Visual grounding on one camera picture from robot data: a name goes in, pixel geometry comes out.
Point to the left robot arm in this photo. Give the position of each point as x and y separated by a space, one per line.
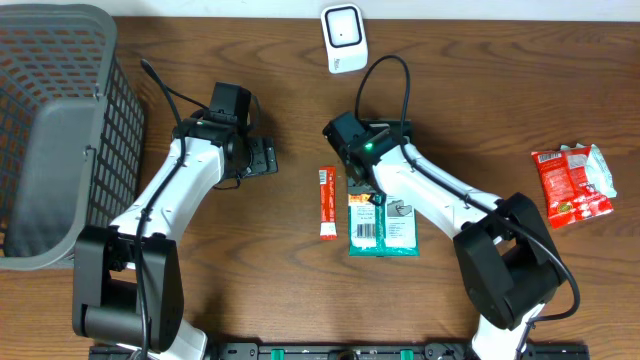
127 286

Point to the red snack bag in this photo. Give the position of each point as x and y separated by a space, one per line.
569 199

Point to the dark green packet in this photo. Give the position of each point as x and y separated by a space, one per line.
388 230

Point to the red packet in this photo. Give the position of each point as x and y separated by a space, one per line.
328 228

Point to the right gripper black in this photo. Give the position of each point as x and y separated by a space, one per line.
379 193

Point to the white barcode scanner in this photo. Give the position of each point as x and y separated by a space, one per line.
345 38

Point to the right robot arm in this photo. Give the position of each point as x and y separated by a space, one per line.
508 262

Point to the light green wipes pack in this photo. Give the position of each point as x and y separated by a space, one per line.
590 160

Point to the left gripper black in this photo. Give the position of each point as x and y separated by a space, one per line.
264 157

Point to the orange tissue pack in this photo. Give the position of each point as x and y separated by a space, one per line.
361 199

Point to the grey plastic mesh basket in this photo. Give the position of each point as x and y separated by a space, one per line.
72 131

